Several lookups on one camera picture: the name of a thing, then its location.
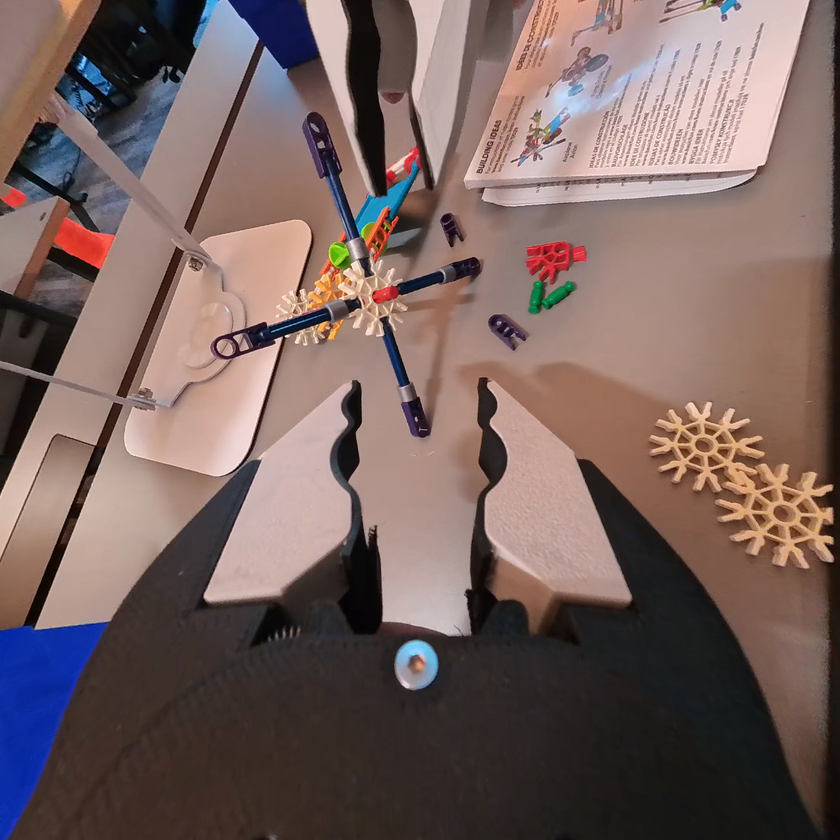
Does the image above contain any colourful toy cart frame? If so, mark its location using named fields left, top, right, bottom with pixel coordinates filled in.
left=276, top=147, right=424, bottom=345

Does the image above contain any red toy fan connector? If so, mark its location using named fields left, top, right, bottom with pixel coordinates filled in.
left=525, top=241, right=588, bottom=285

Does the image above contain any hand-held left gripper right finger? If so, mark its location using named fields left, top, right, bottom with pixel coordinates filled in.
left=466, top=376, right=635, bottom=635

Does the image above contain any black office chair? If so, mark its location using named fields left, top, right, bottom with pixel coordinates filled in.
left=62, top=0, right=198, bottom=116

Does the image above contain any wooden stand board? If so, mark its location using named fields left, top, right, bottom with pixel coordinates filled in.
left=0, top=0, right=104, bottom=179

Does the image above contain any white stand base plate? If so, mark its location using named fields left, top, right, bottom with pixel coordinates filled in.
left=122, top=218, right=314, bottom=479

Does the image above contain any toy instruction booklet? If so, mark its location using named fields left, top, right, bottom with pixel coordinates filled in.
left=462, top=0, right=812, bottom=208

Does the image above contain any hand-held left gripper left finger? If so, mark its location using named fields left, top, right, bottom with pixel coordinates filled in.
left=202, top=378, right=384, bottom=634

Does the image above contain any stand foot bracket with dome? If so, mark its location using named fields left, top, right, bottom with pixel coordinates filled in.
left=134, top=236, right=256, bottom=411

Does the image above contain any blue rod cross white hub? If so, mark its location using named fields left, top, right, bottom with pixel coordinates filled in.
left=210, top=112, right=483, bottom=439

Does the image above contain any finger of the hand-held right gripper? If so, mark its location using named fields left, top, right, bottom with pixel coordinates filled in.
left=406, top=0, right=516, bottom=191
left=304, top=0, right=389, bottom=198

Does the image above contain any white snowflake toy connector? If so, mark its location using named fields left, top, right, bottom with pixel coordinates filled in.
left=714, top=461, right=836, bottom=570
left=648, top=400, right=767, bottom=494

